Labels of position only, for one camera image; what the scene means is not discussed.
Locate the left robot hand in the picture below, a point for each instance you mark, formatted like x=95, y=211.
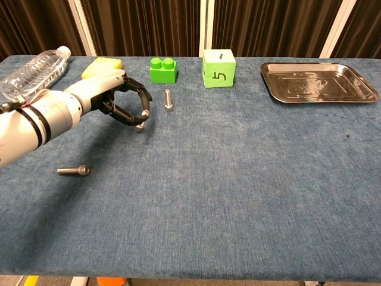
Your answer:
x=95, y=88

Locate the silver bolt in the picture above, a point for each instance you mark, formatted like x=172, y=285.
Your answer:
x=168, y=102
x=81, y=170
x=139, y=128

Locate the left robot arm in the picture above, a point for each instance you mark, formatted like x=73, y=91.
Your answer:
x=44, y=119

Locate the yellow sponge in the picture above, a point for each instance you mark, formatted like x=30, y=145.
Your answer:
x=101, y=64

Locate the clear plastic water bottle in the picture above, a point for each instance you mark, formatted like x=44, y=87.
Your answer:
x=29, y=74

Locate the green toy building brick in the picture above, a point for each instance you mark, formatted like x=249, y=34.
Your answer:
x=162, y=74

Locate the dark brown curtain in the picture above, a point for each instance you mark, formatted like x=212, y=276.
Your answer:
x=149, y=26

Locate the green cube with numbers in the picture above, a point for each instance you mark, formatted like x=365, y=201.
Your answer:
x=218, y=74

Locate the orange object under table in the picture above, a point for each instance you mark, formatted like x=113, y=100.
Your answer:
x=110, y=281

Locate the yellow floor tape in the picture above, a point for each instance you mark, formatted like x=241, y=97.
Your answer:
x=31, y=281

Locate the shiny metal tray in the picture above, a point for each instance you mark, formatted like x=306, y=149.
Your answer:
x=315, y=83

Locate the white slanted frame post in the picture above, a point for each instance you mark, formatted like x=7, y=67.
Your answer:
x=81, y=26
x=337, y=26

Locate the white upright frame post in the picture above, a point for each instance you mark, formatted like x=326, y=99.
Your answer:
x=206, y=26

